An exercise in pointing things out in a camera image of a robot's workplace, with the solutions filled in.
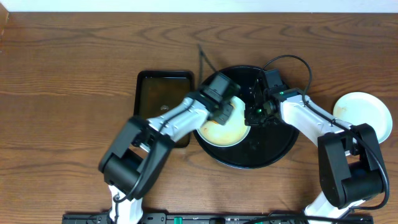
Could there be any yellow plate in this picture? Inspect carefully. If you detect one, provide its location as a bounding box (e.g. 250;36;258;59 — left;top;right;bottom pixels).
197;96;250;147

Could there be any pale green plate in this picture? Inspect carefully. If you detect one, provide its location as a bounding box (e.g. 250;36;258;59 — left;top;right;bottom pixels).
333;92;393;143

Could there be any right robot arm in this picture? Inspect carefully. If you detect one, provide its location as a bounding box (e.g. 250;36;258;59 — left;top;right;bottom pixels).
245;86;390;223

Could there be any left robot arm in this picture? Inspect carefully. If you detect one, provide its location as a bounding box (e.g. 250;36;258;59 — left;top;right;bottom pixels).
98;91;233;223

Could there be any round black serving tray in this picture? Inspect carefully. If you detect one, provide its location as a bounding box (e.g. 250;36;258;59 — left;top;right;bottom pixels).
193;65;299;169

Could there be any black rectangular water tray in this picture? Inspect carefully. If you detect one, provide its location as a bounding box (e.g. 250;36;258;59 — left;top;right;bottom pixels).
132;70;195;149

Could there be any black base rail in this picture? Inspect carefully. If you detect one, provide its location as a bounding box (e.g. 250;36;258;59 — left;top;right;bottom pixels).
61;212;374;224

